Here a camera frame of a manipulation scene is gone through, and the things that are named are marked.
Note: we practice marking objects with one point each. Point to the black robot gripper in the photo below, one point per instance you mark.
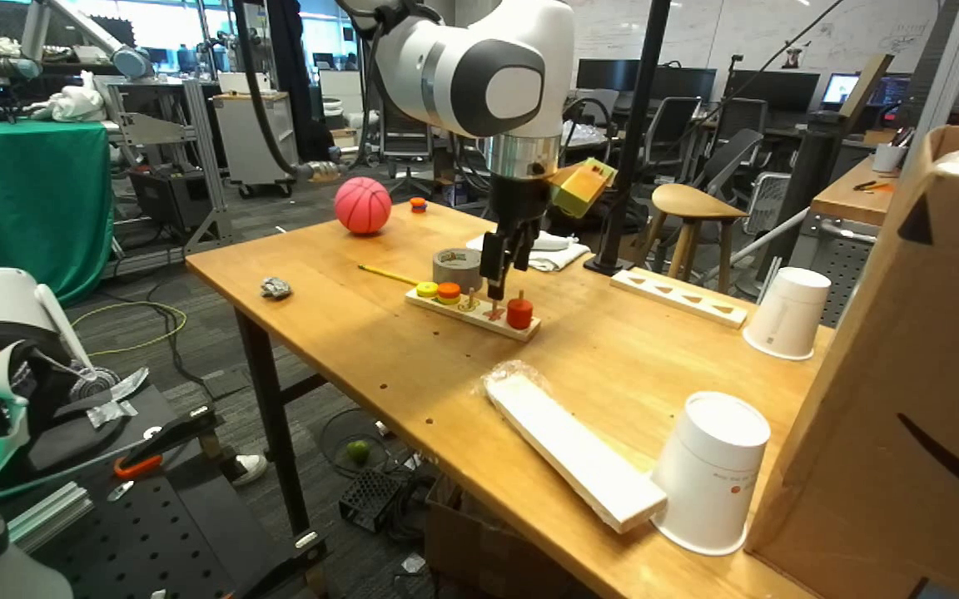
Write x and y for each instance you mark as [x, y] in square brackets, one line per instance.
[518, 209]

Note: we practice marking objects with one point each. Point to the grey tape roll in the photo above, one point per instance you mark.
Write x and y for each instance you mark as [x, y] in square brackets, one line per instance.
[453, 267]

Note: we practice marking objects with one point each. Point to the white numbered peg board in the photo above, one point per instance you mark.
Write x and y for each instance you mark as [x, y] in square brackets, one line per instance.
[482, 317]

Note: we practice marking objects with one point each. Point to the orange round block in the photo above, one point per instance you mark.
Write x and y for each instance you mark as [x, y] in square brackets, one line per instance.
[451, 293]

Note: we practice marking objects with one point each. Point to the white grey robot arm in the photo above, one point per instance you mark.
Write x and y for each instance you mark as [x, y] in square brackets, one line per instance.
[469, 69]

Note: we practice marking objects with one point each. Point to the yellow-green round block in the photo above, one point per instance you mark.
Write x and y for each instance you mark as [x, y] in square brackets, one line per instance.
[428, 291]

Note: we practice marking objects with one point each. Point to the small orange round object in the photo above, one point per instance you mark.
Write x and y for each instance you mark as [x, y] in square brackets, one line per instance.
[418, 209]

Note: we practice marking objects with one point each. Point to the yellow pencil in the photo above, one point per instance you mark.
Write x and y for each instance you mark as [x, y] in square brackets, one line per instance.
[386, 273]

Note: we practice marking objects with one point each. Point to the pink basketball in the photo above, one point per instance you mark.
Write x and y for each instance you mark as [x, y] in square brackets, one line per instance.
[364, 209]

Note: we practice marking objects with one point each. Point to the light wooden peg strip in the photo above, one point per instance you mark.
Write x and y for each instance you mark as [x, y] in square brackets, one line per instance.
[681, 293]

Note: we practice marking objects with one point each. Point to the wooden stool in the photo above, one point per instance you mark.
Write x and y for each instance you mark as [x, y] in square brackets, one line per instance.
[696, 202]

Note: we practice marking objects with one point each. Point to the white plastic-wrapped foam board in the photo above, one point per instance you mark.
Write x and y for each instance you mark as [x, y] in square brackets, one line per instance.
[575, 449]

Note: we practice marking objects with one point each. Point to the black computer monitor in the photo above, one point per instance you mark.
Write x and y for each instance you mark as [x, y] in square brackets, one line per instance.
[775, 86]
[610, 74]
[692, 86]

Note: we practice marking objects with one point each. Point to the small dark grey object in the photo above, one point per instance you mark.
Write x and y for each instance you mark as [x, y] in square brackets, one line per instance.
[279, 291]

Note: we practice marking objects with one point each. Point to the small green ball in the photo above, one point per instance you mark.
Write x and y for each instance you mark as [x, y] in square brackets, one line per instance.
[357, 453]

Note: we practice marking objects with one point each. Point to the black floor item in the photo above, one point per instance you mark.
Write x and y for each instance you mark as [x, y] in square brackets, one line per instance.
[380, 500]

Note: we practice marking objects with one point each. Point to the white cabinet cart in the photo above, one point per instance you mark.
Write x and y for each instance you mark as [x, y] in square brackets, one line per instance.
[256, 139]

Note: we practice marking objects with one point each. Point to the white paper cup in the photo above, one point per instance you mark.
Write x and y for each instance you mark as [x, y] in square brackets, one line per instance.
[714, 477]
[786, 317]

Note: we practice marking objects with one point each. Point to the brown cardboard box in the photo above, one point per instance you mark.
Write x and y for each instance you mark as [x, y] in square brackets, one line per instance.
[482, 553]

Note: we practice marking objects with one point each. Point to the long wooden workbench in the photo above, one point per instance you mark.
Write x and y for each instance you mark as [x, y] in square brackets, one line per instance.
[850, 193]

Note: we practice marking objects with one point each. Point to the grey metal shelf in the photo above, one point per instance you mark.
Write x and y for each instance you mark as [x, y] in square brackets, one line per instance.
[159, 125]

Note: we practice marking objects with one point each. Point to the monitor with blue screen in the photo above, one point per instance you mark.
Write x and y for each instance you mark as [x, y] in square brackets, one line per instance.
[866, 92]

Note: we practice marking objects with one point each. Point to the large cardboard box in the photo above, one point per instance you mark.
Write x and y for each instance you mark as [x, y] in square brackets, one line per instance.
[902, 366]

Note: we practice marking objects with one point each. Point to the black perforated table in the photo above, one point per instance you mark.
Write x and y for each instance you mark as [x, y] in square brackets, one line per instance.
[167, 534]

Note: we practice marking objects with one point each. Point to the brown green wrist camera bar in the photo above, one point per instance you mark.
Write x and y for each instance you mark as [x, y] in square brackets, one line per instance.
[580, 186]

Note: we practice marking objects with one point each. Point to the black camera stand pole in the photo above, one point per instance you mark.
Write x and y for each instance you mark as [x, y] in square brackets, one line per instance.
[633, 134]

